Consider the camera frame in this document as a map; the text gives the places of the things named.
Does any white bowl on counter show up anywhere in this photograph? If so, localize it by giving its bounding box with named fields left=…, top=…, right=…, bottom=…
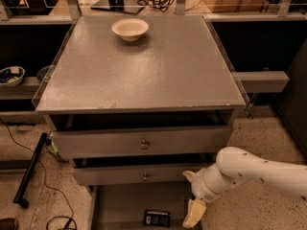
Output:
left=111, top=18, right=149, bottom=42

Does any bottom grey drawer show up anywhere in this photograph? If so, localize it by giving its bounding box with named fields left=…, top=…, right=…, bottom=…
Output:
left=91, top=181, right=202, bottom=230

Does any black monitor stand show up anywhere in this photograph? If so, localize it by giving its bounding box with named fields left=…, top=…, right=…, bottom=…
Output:
left=90, top=0, right=144, bottom=14

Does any grey drawer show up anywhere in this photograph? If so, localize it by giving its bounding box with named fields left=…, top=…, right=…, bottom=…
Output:
left=72, top=163, right=210, bottom=186
left=51, top=126, right=232, bottom=158
left=91, top=181, right=202, bottom=230

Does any grey drawer cabinet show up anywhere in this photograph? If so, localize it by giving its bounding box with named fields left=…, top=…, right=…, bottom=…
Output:
left=32, top=14, right=249, bottom=230

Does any top grey drawer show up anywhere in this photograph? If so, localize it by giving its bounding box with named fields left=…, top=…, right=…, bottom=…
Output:
left=51, top=126, right=232, bottom=158

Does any middle grey drawer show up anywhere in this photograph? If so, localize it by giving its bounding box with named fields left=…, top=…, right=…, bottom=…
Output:
left=72, top=163, right=210, bottom=186

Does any dark rxbar blueberry packet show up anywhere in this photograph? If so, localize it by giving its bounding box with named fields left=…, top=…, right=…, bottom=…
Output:
left=143, top=210, right=171, bottom=227

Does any black bar on floor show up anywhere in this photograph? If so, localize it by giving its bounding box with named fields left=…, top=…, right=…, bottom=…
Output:
left=13, top=133, right=48, bottom=209

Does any white bowl with items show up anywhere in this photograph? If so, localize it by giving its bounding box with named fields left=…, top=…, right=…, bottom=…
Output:
left=0, top=66, right=25, bottom=86

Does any black floor cable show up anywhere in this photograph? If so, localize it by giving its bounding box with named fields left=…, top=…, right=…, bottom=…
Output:
left=0, top=118, right=78, bottom=230

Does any dark bowl on shelf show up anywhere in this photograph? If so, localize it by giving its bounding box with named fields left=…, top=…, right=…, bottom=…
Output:
left=36, top=65, right=55, bottom=81

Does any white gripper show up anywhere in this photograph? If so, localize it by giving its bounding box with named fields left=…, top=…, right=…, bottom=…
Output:
left=182, top=165, right=248, bottom=229

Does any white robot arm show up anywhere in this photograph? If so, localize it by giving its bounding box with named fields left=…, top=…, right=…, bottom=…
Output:
left=182, top=147, right=307, bottom=229

